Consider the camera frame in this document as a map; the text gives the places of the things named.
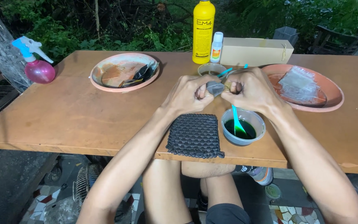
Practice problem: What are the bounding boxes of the terracotta plate with black pouches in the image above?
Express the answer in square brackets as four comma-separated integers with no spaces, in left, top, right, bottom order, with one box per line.
[89,52,160,93]

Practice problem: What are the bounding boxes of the dark grey knitted pad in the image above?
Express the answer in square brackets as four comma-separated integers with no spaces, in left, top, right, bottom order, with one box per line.
[166,113,225,159]

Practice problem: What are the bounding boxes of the teal plastic spoon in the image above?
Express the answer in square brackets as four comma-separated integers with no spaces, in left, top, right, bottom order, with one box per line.
[231,104,247,136]

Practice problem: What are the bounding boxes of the wire fan guard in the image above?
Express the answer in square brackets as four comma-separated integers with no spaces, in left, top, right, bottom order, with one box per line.
[73,163,103,212]

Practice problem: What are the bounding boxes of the grey concrete post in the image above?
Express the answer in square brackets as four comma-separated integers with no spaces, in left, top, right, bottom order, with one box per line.
[0,0,33,93]

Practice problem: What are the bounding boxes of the small clear plastic pouch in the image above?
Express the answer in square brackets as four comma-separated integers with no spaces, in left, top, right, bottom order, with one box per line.
[207,81,226,97]

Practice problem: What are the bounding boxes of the small white bottle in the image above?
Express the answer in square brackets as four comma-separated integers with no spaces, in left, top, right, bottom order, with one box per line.
[210,32,224,63]

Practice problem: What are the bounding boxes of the pile of clear plastic bags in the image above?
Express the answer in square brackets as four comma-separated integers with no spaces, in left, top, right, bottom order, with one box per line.
[278,66,321,103]

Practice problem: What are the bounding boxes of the terracotta plate with clear bags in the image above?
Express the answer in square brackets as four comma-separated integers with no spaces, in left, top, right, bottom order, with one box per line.
[261,64,345,113]

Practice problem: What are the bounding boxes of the round green lid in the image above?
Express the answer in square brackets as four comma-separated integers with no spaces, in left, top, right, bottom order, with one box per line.
[265,184,282,200]

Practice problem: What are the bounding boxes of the dark wooden chair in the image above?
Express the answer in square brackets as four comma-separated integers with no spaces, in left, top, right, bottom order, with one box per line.
[308,25,358,56]

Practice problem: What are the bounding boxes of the person's legs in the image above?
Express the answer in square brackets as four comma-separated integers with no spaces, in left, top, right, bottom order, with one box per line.
[142,159,252,224]

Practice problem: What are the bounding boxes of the clear cup of green liquid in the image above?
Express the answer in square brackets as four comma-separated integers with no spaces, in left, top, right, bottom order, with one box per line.
[221,108,266,146]

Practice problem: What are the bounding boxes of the grey plastic container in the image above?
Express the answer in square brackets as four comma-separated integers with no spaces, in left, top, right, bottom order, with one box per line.
[272,26,300,47]

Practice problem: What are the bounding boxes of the pink spray bottle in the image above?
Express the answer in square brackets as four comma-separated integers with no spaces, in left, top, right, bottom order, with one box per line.
[11,36,56,84]

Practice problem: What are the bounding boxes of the person's shoe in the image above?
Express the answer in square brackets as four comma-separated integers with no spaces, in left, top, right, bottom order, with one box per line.
[232,165,274,186]

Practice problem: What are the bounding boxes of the small clear plastic cup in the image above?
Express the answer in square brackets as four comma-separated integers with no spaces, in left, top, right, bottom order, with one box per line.
[197,63,227,77]

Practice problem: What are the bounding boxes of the person's left hand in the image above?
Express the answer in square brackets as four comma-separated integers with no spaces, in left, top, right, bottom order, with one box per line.
[166,74,222,110]

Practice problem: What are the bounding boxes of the black filled plastic pouch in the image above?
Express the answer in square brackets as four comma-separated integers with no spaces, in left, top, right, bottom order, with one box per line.
[119,61,160,88]

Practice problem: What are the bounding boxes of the yellow plastic bottle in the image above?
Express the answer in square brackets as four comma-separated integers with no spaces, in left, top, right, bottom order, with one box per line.
[192,0,216,65]

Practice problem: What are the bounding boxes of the beige cardboard box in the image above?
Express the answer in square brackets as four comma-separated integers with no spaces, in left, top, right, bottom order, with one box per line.
[220,37,294,67]

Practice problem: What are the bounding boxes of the person's right hand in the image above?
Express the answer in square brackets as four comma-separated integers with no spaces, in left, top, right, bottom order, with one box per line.
[221,67,283,110]

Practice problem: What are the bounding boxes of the teal plastic stick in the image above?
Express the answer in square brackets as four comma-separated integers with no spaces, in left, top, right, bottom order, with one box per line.
[217,67,233,78]

